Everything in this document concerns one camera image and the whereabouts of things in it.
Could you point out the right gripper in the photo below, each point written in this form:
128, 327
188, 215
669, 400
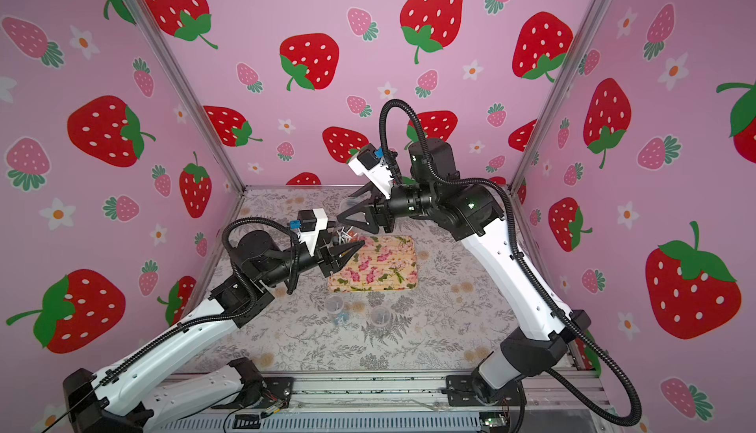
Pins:
381, 212

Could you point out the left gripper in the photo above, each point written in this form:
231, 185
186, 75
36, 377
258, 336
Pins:
325, 260

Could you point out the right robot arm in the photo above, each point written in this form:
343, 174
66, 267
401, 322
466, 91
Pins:
479, 213

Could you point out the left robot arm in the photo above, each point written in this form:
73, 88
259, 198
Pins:
128, 396

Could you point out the clear jar blue candies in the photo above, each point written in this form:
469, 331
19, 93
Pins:
336, 309

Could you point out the clear jar middle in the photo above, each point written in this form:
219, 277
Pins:
381, 317

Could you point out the floral rectangular tray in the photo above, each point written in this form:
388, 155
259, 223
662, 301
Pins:
384, 263

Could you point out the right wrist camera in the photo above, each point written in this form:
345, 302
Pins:
370, 163

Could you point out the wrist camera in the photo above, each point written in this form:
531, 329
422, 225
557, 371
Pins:
370, 163
308, 225

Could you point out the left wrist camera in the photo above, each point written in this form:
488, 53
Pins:
308, 225

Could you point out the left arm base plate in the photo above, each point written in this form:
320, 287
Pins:
270, 392

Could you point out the aluminium front rail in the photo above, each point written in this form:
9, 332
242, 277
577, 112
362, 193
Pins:
394, 401

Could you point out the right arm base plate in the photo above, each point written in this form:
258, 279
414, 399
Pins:
472, 391

